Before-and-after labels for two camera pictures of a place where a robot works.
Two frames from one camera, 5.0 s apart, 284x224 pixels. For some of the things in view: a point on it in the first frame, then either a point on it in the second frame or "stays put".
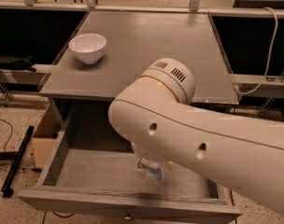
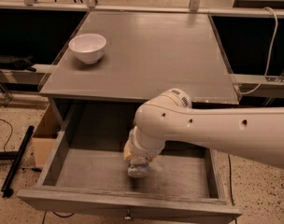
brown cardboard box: [44, 136] stays put
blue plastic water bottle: [150, 167] → [138, 171]
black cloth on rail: [9, 63] stays put
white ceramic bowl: [89, 48] stays put
